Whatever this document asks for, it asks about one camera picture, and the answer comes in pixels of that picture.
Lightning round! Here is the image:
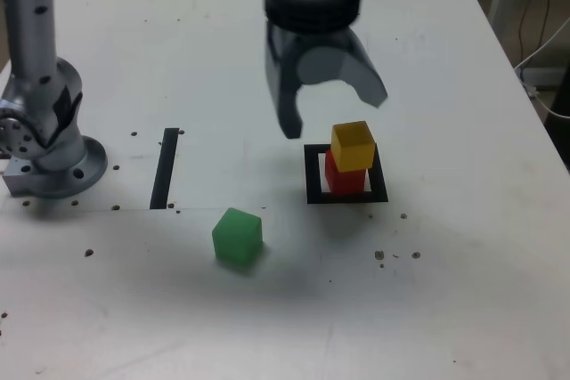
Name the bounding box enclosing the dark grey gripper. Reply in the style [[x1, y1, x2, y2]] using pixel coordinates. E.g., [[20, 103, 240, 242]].
[[265, 23, 388, 140]]

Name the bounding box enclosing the black tape square outline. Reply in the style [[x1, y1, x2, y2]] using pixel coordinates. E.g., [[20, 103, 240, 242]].
[[303, 142, 389, 206]]

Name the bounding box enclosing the black hanging cable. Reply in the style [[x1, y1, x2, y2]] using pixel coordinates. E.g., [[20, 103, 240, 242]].
[[517, 0, 553, 68]]

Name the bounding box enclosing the yellow cube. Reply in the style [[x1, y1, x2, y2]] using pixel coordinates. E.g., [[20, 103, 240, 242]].
[[330, 120, 376, 173]]

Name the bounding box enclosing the white cable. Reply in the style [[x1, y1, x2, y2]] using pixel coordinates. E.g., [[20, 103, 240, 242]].
[[514, 17, 570, 119]]

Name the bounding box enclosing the red cube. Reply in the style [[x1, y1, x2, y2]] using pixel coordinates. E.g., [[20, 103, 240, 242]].
[[323, 150, 369, 196]]

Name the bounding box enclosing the black tape strip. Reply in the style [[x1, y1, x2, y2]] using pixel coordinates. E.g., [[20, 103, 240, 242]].
[[149, 127, 179, 211]]

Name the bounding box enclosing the green cube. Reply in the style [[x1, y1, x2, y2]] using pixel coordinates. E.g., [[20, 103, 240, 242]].
[[211, 206, 264, 273]]

